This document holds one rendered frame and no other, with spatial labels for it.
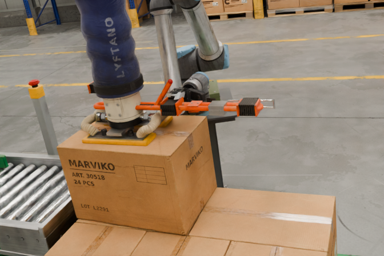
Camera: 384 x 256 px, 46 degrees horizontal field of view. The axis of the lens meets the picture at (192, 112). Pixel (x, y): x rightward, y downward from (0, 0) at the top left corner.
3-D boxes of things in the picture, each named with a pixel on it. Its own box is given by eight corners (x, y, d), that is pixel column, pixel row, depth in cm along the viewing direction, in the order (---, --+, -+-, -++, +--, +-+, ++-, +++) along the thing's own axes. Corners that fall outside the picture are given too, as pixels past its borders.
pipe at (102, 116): (82, 134, 210) (79, 123, 208) (110, 112, 232) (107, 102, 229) (147, 137, 197) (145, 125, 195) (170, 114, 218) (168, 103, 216)
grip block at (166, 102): (160, 116, 200) (158, 104, 198) (169, 107, 208) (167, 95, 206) (178, 116, 197) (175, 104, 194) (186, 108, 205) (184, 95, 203)
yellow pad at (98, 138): (82, 143, 210) (79, 134, 208) (94, 134, 218) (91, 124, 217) (147, 146, 197) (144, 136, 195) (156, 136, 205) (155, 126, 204)
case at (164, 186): (76, 218, 226) (55, 146, 211) (119, 176, 259) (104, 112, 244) (185, 235, 200) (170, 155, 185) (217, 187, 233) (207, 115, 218)
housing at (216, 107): (208, 115, 192) (207, 106, 191) (214, 109, 198) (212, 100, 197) (224, 116, 190) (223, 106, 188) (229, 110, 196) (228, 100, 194)
